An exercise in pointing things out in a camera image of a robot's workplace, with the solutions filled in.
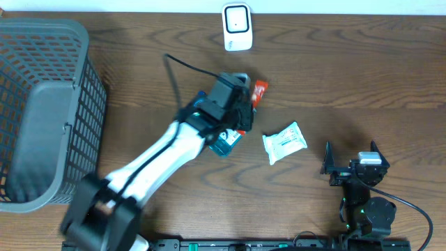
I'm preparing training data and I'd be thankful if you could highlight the grey plastic mesh basket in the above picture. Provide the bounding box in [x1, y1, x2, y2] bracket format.
[1, 18, 107, 213]

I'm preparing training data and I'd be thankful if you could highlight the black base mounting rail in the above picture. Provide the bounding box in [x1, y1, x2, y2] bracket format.
[146, 237, 411, 251]

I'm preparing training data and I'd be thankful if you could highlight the white barcode scanner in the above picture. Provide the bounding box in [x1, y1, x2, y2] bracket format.
[222, 3, 253, 52]

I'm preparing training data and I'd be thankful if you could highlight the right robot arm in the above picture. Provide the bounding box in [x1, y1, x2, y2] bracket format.
[321, 142, 397, 250]

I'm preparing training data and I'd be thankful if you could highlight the white wet wipes pack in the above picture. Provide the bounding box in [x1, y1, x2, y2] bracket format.
[262, 121, 307, 165]

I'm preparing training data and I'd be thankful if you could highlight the blue mouthwash bottle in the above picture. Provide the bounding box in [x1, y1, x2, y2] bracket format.
[209, 129, 243, 157]

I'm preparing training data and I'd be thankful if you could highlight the red Nescafe stick sachet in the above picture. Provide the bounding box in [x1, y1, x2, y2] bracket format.
[233, 80, 268, 135]

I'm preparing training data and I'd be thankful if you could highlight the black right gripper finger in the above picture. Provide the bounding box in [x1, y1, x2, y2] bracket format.
[320, 142, 335, 174]
[370, 140, 390, 169]

